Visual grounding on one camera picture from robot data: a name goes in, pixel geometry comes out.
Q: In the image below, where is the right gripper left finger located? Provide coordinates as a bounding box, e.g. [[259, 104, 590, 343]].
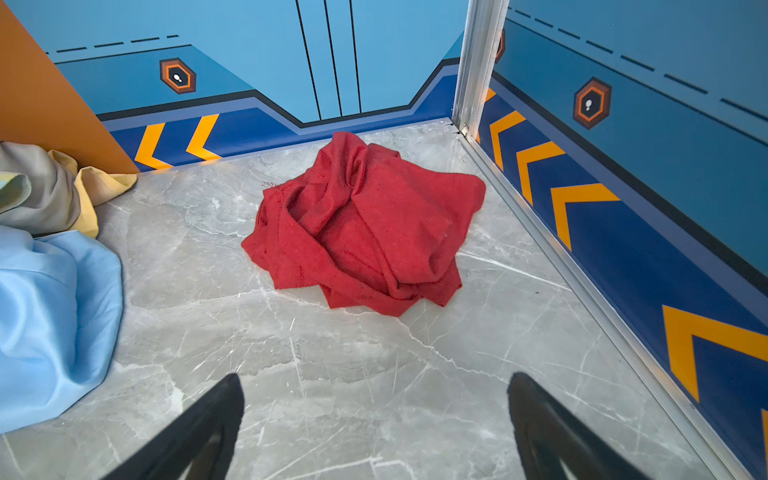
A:
[[106, 373, 245, 479]]

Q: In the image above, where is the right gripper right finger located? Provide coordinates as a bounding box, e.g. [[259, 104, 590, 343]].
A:
[[507, 371, 647, 479]]

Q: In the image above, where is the dark red cloth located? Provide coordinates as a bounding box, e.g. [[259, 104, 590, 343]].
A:
[[242, 132, 486, 317]]

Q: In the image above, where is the light blue cloth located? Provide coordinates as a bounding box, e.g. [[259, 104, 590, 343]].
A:
[[1, 227, 124, 433]]

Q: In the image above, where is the yellow cloth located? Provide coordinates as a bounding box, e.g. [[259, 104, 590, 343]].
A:
[[48, 150, 138, 239]]

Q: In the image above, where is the grey cloth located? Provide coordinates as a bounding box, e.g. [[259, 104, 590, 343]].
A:
[[1, 142, 80, 236]]

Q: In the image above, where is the floral pastel cloth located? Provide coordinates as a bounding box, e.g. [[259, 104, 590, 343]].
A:
[[0, 171, 32, 213]]

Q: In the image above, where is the right aluminium corner post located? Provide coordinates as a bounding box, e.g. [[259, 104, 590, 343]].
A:
[[452, 0, 509, 138]]

